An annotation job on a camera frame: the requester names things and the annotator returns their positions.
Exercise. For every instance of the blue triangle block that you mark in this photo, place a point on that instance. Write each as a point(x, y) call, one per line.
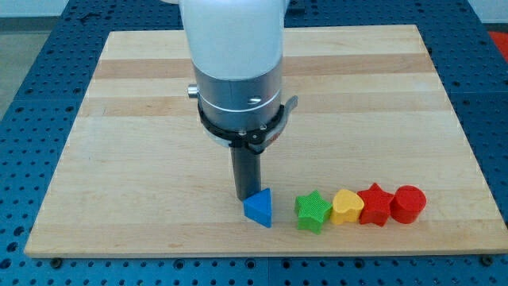
point(258, 207)

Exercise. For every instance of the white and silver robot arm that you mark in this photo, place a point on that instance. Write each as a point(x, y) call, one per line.
point(236, 47)

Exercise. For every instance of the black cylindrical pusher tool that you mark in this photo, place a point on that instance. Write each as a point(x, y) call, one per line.
point(246, 172)

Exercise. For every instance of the green star block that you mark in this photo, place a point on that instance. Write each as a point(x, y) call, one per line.
point(312, 211)

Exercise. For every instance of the yellow heart block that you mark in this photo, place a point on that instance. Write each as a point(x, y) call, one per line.
point(347, 207)

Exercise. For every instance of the wooden board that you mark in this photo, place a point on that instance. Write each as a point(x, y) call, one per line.
point(139, 177)

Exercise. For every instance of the red star block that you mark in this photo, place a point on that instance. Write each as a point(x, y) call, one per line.
point(377, 205)

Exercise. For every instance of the red cylinder block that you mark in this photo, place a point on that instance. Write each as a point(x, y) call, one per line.
point(408, 202)

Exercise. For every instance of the red object at right edge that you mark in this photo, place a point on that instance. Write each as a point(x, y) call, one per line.
point(501, 41)

